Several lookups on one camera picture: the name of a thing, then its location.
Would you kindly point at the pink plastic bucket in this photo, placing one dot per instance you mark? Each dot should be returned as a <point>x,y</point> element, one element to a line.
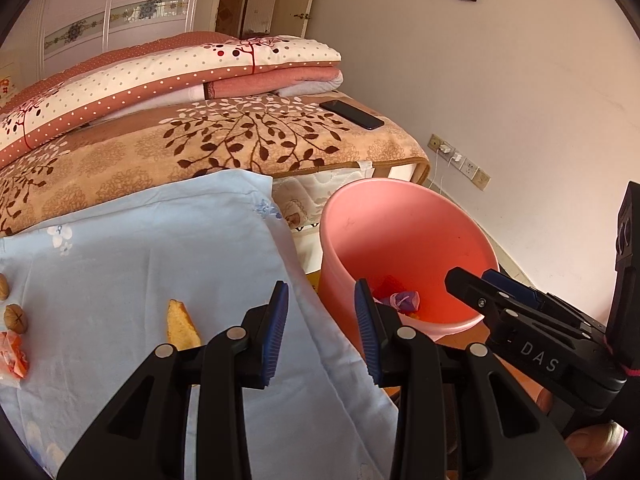
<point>400,230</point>

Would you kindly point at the pink folded blanket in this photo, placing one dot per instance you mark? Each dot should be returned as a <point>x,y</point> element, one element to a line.
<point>275,82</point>

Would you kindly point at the beige wall plate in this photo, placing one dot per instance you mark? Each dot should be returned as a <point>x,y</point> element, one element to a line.
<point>482,179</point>

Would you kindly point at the cross cracked walnut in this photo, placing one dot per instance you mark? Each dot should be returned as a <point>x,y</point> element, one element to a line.
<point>15,318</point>

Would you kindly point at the polka dot folded quilt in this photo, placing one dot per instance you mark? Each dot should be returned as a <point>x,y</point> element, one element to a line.
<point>150,70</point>

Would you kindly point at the white bed frame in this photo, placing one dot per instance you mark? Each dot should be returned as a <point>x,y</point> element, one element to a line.
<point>402,172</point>

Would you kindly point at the purple foam net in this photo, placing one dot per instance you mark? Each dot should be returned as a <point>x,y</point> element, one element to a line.
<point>402,301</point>

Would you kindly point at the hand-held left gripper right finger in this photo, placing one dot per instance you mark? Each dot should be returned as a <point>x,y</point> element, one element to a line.
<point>365,330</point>

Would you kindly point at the yellow bread piece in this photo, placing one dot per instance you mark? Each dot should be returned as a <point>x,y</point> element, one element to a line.
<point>181,325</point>

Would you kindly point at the brown walnut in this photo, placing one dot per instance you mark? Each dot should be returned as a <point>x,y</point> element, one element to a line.
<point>3,287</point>

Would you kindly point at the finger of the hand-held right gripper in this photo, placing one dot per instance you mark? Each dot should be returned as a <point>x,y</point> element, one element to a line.
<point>510,282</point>
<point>475,295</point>

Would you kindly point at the grey white folded cloth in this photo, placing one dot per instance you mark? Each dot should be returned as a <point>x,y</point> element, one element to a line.
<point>320,86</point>

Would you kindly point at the beige wall socket with charger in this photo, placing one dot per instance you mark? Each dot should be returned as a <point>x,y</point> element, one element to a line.
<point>436,140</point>

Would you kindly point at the brown leaf print blanket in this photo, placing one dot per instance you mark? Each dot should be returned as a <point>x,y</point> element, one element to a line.
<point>200,160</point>

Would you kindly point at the black smartphone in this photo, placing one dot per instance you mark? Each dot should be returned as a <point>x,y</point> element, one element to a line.
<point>352,114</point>

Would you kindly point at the person's right hand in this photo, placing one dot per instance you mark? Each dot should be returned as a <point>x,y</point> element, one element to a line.
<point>595,445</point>

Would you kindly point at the light blue floral cloth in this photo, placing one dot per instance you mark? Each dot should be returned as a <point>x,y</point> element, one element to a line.
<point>150,260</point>

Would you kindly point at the orange snack packet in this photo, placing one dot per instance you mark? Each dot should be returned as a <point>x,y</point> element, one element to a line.
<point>12,355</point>

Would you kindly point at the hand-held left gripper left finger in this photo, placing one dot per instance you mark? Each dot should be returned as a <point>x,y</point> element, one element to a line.
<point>277,330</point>

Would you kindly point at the white wall socket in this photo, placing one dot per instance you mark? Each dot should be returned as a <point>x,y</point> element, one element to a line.
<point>470,167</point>

